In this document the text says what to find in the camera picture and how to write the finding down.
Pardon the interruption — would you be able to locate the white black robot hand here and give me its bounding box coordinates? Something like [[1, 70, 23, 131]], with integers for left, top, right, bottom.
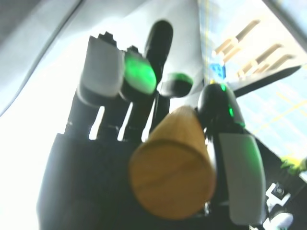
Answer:
[[35, 20, 266, 230]]

